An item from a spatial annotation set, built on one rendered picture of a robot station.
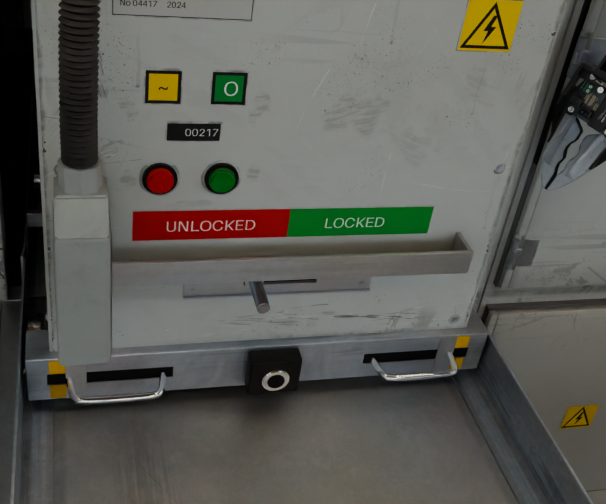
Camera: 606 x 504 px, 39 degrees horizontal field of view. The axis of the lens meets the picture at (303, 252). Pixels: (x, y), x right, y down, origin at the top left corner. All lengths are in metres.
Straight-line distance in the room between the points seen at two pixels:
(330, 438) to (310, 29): 0.46
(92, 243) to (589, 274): 0.84
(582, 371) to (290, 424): 0.65
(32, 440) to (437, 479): 0.44
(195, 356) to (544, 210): 0.55
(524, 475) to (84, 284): 0.54
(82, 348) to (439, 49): 0.44
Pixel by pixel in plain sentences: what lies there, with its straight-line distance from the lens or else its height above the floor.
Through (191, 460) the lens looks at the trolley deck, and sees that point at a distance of 0.95.
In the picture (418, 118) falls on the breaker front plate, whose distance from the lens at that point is 0.86.
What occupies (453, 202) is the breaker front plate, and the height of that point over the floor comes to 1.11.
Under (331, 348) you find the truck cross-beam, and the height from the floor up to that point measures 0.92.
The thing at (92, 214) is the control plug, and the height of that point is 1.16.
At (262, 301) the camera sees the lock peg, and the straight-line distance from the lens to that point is 0.87.
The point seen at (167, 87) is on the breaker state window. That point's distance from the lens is 0.79.
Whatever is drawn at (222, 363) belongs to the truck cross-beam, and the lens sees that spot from 0.97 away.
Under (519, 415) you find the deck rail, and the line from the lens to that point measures 1.03.
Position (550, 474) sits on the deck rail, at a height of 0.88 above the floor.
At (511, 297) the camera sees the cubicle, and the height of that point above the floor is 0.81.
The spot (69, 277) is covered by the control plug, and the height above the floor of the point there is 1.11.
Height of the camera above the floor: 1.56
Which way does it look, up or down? 34 degrees down
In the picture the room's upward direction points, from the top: 9 degrees clockwise
